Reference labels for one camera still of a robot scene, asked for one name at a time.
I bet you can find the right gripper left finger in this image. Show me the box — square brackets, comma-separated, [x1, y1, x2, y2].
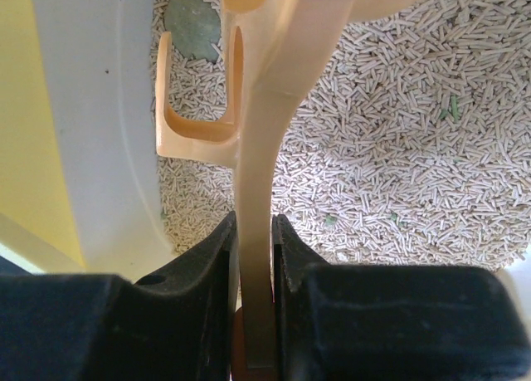
[1, 212, 237, 380]

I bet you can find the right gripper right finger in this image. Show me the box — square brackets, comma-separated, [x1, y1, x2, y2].
[272, 215, 530, 380]

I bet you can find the yellow litter box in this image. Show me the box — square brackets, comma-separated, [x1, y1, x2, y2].
[0, 0, 531, 307]

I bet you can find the orange litter scoop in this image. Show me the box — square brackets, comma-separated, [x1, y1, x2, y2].
[155, 0, 416, 370]

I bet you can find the green waste clump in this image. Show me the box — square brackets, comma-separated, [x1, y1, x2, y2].
[163, 0, 221, 63]

